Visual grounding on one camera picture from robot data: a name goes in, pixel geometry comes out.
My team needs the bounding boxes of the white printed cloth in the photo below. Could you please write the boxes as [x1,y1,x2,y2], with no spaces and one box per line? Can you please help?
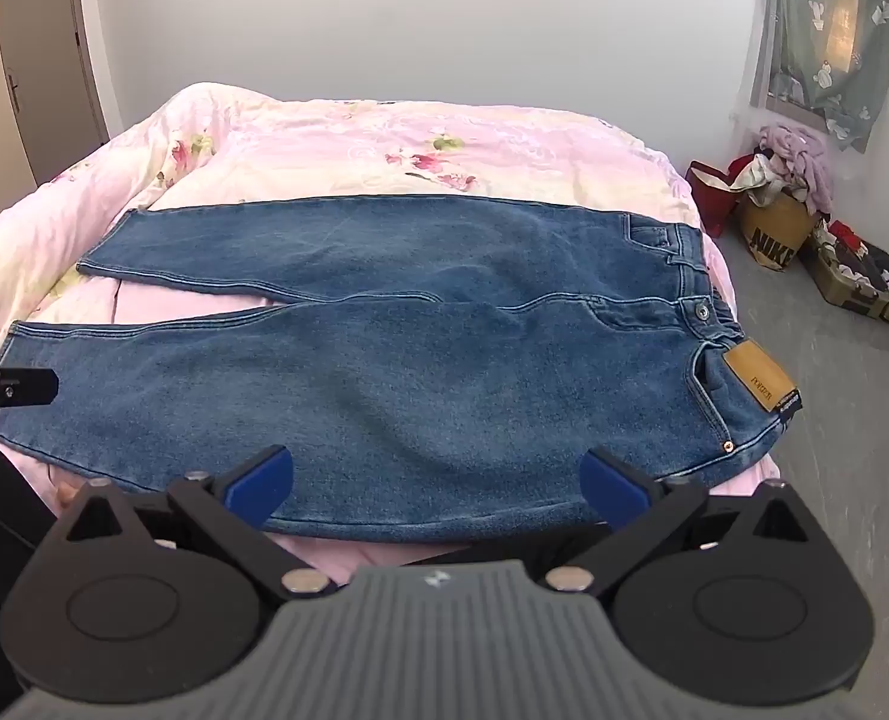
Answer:
[729,154,782,193]

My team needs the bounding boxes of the dark clothes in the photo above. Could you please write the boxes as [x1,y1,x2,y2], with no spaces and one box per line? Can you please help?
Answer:
[834,240,889,302]

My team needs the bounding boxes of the blue denim pants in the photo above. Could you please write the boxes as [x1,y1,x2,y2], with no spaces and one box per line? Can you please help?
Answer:
[0,199,801,545]

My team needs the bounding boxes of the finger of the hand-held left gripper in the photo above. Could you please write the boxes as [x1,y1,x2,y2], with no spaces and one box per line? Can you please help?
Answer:
[0,366,60,410]

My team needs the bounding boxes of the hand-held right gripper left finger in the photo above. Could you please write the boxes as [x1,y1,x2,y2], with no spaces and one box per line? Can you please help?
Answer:
[58,445,337,601]

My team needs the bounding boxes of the brown paper bag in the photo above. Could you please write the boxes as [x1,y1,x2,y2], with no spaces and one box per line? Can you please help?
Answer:
[737,191,821,272]

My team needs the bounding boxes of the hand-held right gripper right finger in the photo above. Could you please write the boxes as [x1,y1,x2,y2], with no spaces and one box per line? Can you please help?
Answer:
[545,446,816,601]

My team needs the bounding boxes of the grey cactus print curtain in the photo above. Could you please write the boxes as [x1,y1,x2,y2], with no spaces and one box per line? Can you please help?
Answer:
[748,0,889,155]

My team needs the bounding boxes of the red bag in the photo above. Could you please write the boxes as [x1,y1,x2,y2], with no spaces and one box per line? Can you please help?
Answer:
[686,157,753,238]

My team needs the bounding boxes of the grey door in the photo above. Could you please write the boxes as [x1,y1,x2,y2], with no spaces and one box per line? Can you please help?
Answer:
[0,0,112,188]

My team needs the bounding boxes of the red cloth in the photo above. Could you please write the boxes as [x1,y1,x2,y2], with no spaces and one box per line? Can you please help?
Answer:
[827,220,870,253]

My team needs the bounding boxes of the pink floral blanket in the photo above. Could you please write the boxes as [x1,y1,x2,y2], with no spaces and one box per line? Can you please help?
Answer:
[0,82,785,567]

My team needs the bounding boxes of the olive storage box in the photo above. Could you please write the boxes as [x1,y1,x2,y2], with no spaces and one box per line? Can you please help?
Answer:
[804,225,889,335]

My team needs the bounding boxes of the purple clothes pile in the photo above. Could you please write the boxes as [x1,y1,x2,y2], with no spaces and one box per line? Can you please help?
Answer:
[759,124,837,215]

